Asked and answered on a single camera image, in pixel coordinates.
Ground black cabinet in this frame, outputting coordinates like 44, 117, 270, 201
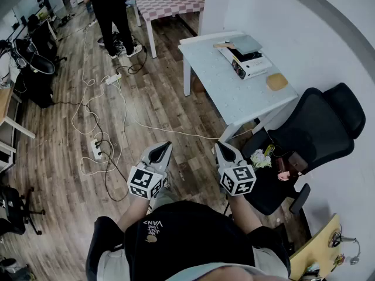
14, 68, 55, 109

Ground person's black shirt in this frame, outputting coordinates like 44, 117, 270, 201
85, 200, 291, 281

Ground white table with floral cloth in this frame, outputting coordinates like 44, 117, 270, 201
178, 30, 299, 143

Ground black swivel chair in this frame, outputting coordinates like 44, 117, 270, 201
13, 38, 68, 76

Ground looped black cable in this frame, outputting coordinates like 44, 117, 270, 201
117, 38, 148, 75

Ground tan plastic container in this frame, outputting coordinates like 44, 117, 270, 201
266, 73, 289, 92

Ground brown leather pouch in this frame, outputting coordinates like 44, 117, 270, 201
288, 151, 309, 173

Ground black mesh office chair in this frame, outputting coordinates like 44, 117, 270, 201
241, 82, 367, 216

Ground person's right forearm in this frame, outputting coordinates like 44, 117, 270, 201
227, 193, 264, 235

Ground pink checkered table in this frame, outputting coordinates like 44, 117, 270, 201
128, 0, 206, 59

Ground person's left forearm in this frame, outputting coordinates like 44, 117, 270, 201
116, 196, 152, 233

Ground grey desk lamp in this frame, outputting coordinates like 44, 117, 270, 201
336, 235, 362, 266

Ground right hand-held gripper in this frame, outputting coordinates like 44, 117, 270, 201
214, 141, 257, 197

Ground long white cable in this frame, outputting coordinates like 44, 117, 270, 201
71, 20, 254, 177

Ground white countertop appliance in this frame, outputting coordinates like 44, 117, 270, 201
218, 46, 273, 81

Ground black wheeled chair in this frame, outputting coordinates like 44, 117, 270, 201
0, 185, 46, 237

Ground white power strip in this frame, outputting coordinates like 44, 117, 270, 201
90, 138, 103, 160
104, 72, 122, 85

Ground white flower bunch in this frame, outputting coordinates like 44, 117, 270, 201
250, 149, 273, 169

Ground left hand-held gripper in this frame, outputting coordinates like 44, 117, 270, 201
127, 140, 173, 201

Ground light wooden desk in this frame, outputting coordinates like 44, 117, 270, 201
0, 86, 36, 169

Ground person's grey trousers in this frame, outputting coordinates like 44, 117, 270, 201
149, 183, 181, 215

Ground long black cable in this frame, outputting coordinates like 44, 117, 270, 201
51, 100, 129, 203

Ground yellow desk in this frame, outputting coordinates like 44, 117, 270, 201
288, 214, 342, 281

